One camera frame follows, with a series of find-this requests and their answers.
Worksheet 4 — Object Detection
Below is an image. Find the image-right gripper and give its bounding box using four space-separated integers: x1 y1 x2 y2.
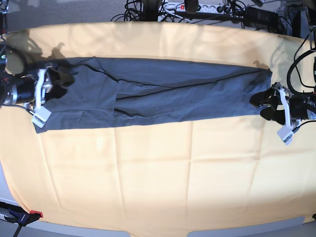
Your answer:
249 88 316 123

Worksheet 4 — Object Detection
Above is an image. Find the tangle of black cables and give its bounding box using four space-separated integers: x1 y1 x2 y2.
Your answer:
108 0 292 33

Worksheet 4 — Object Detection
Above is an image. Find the grey blue T-shirt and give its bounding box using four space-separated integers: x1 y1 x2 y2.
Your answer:
36 57 272 133

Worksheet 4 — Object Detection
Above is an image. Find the white power strip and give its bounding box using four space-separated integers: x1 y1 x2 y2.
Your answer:
163 2 231 15

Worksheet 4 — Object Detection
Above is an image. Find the yellow table cloth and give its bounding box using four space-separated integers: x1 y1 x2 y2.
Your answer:
0 23 316 237

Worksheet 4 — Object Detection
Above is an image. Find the black power adapter brick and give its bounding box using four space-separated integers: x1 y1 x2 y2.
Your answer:
245 7 278 25

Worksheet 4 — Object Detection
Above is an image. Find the black centre stand post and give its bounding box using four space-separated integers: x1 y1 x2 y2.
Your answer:
142 0 161 22

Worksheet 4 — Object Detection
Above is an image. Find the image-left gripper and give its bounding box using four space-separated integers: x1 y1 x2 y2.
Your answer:
9 68 75 105

